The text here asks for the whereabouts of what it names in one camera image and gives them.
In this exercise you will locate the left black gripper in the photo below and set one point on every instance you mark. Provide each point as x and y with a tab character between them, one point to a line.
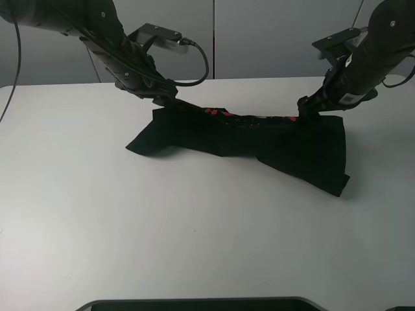
126	58

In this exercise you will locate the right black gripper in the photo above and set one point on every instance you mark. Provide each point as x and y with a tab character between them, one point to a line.
335	94

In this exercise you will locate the black printed t-shirt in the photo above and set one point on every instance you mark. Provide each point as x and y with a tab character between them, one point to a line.
311	148

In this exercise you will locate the dark robot base front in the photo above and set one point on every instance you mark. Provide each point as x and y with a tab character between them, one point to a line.
260	303

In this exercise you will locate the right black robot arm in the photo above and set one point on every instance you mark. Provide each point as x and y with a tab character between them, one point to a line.
362	58

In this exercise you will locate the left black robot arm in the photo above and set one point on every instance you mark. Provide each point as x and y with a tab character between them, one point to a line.
97	26

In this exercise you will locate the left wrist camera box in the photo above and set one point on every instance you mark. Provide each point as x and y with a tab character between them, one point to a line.
162	37

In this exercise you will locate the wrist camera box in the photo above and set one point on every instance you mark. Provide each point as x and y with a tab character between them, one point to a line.
162	37
337	45

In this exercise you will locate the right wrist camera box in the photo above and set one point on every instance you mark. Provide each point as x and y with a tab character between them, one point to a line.
337	45

